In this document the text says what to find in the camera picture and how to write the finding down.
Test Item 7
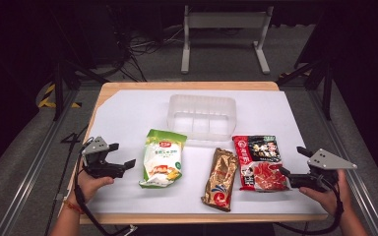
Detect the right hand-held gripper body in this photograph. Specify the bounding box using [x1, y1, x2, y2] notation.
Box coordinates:
[288, 147, 358, 193]

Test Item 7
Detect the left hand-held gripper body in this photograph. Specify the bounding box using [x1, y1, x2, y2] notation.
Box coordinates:
[81, 136, 126, 180]

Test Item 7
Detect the red and black food packet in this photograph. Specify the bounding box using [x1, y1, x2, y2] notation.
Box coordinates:
[231, 134, 290, 193]

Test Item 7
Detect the green and white food packet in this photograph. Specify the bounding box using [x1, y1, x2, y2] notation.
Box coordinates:
[138, 128, 188, 190]

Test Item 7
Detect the gold food packet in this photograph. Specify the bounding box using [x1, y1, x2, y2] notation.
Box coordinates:
[200, 147, 240, 213]

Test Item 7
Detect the clear plastic container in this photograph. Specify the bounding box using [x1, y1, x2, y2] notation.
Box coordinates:
[166, 93, 237, 143]

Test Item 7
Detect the person's left hand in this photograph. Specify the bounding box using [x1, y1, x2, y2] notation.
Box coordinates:
[74, 169, 115, 207]

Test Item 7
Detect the person's right hand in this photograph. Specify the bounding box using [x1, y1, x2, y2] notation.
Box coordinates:
[299, 169, 354, 216]

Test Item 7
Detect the white paper sheet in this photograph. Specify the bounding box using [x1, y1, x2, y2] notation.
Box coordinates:
[84, 89, 327, 216]

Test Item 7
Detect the black tripod stand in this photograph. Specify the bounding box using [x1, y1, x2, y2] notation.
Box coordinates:
[49, 58, 110, 122]
[276, 58, 335, 121]

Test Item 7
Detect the grey metal stand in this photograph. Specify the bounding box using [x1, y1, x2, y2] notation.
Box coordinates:
[180, 4, 275, 75]

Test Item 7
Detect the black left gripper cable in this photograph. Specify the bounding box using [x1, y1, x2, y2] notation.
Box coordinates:
[73, 144, 136, 236]

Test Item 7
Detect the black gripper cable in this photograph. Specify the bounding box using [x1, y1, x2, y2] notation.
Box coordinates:
[275, 178, 345, 236]
[73, 144, 136, 236]

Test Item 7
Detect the red string bracelet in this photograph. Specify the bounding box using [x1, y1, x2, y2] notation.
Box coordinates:
[63, 200, 85, 214]

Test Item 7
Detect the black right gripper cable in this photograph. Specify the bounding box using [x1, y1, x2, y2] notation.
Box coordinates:
[275, 178, 345, 236]

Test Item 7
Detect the bundle of black floor cables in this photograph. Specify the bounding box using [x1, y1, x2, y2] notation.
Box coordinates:
[109, 24, 185, 83]

